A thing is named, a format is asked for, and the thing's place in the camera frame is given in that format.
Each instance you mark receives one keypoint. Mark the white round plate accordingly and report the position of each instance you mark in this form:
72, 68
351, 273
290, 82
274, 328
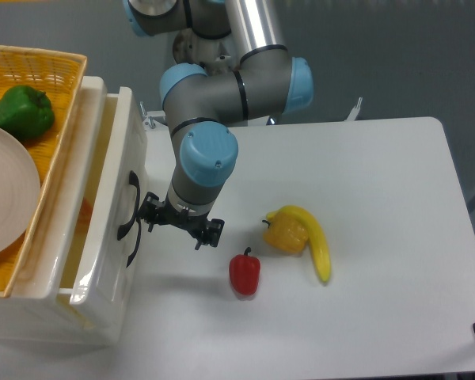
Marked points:
19, 189

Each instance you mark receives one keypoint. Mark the red bell pepper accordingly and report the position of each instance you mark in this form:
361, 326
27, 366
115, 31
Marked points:
244, 273

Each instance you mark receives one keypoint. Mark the white metal table bracket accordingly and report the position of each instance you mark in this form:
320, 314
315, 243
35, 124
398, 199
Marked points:
151, 119

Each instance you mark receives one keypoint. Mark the green bell pepper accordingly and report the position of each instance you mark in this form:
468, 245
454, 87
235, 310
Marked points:
25, 112

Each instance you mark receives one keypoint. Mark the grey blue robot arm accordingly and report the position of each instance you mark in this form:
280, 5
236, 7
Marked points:
260, 78

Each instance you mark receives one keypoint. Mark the yellow woven basket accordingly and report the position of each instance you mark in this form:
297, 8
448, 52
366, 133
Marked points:
59, 74

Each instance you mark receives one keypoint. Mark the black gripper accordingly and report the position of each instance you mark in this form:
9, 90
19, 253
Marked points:
154, 212

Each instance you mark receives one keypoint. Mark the white drawer cabinet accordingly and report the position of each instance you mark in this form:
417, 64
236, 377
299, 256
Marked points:
33, 311

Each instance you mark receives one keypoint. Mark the white drawer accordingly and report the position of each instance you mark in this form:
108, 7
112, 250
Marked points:
102, 284

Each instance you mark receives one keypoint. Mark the yellow bell pepper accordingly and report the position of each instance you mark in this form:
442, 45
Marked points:
285, 233

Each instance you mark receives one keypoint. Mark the yellow banana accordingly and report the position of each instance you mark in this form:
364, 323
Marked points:
319, 248

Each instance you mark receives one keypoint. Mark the orange croissant pastry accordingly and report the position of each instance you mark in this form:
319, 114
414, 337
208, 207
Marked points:
85, 212

